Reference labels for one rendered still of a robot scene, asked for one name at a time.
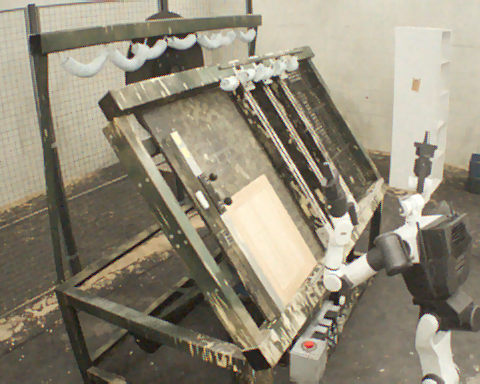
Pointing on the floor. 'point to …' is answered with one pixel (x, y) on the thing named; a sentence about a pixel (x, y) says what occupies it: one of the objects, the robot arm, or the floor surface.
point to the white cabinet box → (420, 99)
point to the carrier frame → (149, 342)
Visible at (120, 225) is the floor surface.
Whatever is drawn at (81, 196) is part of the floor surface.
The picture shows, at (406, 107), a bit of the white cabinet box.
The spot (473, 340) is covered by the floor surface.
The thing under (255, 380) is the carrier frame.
